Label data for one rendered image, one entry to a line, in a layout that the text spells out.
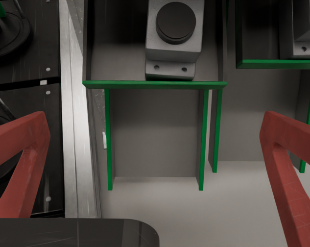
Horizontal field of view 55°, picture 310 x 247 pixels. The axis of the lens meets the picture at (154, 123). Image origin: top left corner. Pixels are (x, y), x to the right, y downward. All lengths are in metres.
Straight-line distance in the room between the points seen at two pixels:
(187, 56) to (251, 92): 0.23
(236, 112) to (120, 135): 0.17
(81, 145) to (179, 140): 0.18
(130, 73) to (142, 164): 0.19
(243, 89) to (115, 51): 0.22
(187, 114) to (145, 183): 0.21
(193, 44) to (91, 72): 0.11
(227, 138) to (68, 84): 0.32
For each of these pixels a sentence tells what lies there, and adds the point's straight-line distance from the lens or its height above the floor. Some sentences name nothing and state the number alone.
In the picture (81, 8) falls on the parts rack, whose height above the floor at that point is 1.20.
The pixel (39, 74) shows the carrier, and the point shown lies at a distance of 0.62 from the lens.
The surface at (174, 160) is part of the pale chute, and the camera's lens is 0.45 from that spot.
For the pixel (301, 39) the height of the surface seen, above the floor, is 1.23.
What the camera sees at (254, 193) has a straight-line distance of 0.62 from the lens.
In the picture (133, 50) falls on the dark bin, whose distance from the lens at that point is 0.30.
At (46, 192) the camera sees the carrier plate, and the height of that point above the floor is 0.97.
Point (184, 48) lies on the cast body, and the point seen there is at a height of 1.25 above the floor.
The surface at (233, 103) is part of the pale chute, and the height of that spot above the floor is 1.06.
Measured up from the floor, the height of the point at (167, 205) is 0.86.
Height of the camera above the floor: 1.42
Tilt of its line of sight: 61 degrees down
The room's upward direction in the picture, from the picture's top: 1 degrees clockwise
